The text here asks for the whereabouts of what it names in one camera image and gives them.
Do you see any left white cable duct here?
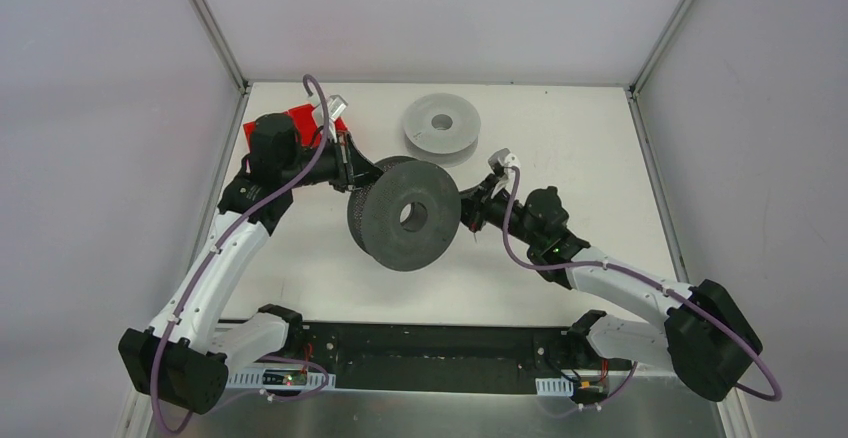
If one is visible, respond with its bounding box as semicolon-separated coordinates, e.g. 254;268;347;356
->
226;368;336;391

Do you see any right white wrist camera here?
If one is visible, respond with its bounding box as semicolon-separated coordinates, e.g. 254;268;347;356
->
488;148;520;195

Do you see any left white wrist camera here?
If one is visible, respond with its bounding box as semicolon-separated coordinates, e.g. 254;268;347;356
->
309;94;348;142

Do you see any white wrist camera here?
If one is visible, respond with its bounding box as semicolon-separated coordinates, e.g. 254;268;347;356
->
309;94;348;142
488;148;520;195

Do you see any white perforated spool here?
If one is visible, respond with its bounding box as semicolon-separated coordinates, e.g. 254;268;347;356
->
401;93;482;168

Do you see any white cable duct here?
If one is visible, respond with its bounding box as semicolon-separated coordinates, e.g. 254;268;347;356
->
535;377;574;397
226;368;336;391

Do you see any dark grey spool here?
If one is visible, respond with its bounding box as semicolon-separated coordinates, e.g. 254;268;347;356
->
347;156;461;272

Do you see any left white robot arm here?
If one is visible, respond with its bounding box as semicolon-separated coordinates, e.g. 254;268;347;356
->
118;106;381;415

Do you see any right white cable duct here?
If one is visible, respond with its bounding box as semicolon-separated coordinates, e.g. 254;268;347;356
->
535;377;574;397

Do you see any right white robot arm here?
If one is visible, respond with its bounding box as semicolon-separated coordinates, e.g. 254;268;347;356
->
460;175;763;402

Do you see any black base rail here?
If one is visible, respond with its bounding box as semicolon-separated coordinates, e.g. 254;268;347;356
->
280;321;603;395

